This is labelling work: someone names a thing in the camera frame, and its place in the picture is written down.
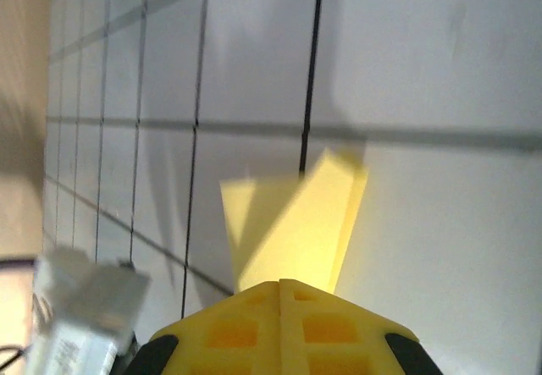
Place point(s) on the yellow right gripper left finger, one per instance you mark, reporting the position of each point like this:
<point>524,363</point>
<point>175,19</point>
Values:
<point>228,332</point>

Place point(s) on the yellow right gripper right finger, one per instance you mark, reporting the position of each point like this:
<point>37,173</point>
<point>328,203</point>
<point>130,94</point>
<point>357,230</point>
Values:
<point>334,332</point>

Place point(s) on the yellow cloth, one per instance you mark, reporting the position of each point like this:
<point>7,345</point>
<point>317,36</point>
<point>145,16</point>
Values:
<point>296,231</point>

